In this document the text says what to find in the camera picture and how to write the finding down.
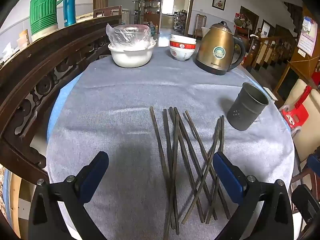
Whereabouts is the gold electric kettle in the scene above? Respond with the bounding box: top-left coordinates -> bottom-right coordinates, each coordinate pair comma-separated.
195,21 -> 246,76

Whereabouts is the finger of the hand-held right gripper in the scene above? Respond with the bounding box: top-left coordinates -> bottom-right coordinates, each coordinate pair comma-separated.
291,184 -> 320,230
307,154 -> 320,178

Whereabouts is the white plastic basin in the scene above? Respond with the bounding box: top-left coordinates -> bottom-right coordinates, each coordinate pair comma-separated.
108,42 -> 157,68

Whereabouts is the green thermos jug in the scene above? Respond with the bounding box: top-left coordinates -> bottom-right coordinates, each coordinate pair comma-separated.
29,0 -> 68,42

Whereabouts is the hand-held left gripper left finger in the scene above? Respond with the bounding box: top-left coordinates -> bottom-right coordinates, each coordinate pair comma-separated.
28,151 -> 110,240

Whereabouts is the framed wall picture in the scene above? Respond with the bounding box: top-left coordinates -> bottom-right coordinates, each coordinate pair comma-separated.
212,0 -> 226,11

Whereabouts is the pile of dark chopsticks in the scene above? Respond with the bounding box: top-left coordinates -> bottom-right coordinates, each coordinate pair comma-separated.
149,106 -> 232,240

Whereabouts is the wooden dining chair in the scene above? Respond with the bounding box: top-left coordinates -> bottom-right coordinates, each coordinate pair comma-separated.
194,14 -> 207,39

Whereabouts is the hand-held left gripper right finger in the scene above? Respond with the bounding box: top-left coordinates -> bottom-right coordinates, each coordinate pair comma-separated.
212,151 -> 294,240

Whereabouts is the red plastic stool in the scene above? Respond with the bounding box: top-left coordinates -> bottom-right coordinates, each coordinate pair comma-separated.
280,85 -> 313,130

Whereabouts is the beige chair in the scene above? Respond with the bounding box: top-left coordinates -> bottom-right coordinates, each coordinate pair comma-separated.
282,79 -> 320,163

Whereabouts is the plain white bowl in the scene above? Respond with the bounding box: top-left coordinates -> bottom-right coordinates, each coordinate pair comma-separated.
170,34 -> 197,44

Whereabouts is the wooden stair railing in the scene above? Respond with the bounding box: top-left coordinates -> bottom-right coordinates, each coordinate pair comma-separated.
250,27 -> 300,68

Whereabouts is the red banded white bowl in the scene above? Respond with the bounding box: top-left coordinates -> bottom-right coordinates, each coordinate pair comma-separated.
169,40 -> 197,52

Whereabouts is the wall calendar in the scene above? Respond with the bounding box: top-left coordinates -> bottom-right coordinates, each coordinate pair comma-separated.
297,16 -> 318,57

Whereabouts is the grey table cloth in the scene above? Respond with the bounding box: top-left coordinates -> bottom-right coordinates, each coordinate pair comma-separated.
46,40 -> 295,240

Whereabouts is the grey metal chopstick holder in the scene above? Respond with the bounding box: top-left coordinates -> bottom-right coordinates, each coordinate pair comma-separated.
227,82 -> 269,131

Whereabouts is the blue thermos bottle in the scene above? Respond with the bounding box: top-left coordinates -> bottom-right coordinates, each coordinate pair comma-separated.
63,0 -> 77,27

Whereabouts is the blue table cover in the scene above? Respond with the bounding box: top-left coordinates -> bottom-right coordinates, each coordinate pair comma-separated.
47,71 -> 292,137

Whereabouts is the clear plastic bag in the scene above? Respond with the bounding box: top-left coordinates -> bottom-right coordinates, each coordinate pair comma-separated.
105,23 -> 157,50

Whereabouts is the kitchen shelf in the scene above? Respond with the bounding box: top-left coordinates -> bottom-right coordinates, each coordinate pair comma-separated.
144,0 -> 162,14

